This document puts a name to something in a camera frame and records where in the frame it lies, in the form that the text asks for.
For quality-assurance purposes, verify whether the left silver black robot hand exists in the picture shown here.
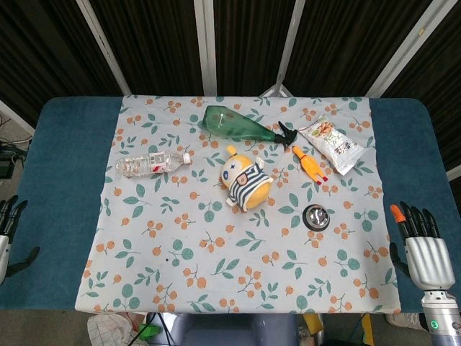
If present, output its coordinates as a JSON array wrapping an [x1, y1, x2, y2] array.
[[0, 195, 41, 285]]

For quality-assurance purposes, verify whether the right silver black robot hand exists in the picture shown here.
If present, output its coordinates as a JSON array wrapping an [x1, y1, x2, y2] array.
[[390, 201, 456, 291]]

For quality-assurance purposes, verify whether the shiny metal bowl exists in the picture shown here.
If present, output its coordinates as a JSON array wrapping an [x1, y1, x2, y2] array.
[[302, 203, 331, 229]]

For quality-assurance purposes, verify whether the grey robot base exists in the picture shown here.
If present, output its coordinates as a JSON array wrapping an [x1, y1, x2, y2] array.
[[172, 312, 300, 346]]

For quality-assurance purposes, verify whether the yellow object under table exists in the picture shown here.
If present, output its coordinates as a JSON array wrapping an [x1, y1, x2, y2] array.
[[302, 312, 325, 340]]

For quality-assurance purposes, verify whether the white checkered cloth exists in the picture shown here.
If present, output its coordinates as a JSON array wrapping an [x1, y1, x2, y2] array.
[[86, 312, 135, 346]]

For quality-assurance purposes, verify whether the silver nut snack bag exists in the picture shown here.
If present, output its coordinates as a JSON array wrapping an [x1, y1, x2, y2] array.
[[297, 114, 365, 177]]

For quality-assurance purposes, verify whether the yellow rubber chicken toy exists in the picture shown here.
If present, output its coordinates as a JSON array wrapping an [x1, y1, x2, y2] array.
[[291, 146, 330, 187]]

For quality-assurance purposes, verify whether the clear plastic water bottle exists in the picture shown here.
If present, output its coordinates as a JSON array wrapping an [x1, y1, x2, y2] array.
[[115, 151, 192, 179]]

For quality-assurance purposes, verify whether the green plastic object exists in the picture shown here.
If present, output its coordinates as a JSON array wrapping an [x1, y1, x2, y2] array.
[[138, 323, 161, 340]]

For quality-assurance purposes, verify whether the floral fruit print tablecloth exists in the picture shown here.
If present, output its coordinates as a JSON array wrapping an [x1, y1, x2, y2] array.
[[73, 94, 403, 314]]

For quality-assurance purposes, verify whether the yellow plush toy striped shirt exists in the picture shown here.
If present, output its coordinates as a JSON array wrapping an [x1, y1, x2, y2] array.
[[219, 144, 275, 214]]

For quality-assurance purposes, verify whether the blue table cover cloth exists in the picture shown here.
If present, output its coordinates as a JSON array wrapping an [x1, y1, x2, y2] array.
[[0, 95, 461, 318]]

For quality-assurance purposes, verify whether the green plastic spray bottle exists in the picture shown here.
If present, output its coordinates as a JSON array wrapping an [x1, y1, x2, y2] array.
[[201, 105, 299, 152]]

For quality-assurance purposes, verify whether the white frame dark screen partition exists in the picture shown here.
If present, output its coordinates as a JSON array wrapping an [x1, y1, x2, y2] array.
[[0, 0, 461, 181]]

